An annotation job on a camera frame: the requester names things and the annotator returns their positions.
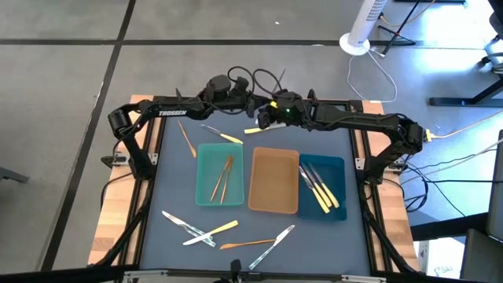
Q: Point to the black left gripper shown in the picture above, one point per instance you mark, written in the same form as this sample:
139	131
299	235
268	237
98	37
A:
243	98

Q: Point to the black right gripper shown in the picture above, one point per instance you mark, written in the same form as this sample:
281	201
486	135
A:
294	116

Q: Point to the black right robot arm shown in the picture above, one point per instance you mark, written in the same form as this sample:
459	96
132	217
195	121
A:
353	120

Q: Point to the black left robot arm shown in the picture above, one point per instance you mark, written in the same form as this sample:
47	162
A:
173	112

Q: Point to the blue plastic bin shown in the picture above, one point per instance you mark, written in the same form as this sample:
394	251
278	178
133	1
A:
336	167

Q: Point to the orange plastic bin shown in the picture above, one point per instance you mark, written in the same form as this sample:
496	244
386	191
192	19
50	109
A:
271	184

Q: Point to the teal plastic bin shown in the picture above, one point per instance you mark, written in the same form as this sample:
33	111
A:
204	188

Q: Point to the white tower fan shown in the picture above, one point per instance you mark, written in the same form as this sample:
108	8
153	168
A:
363	27

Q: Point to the grey-blue table mat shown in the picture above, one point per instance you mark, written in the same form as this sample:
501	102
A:
314	243

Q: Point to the black tripod stand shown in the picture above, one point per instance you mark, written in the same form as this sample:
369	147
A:
397	33

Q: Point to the yellow power strip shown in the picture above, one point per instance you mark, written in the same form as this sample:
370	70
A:
428	136

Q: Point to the black desk foot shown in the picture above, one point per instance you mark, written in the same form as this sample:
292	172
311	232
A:
452	102
440	230

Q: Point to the white cardboard box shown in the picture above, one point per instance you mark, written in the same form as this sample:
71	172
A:
442	259

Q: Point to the office chair base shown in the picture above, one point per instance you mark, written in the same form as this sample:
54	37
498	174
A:
496	59

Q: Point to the grey chair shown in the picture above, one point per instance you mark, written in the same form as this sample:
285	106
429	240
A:
495	204

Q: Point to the dark furniture leg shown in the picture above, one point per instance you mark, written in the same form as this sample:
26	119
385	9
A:
12	175

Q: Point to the black support beam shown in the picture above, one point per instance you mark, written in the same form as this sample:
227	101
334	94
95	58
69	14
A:
59	275

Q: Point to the black aluminium table frame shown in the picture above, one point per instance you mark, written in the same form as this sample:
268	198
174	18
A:
314	274

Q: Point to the silver metal bracket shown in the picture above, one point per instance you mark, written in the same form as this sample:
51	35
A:
145	274
363	279

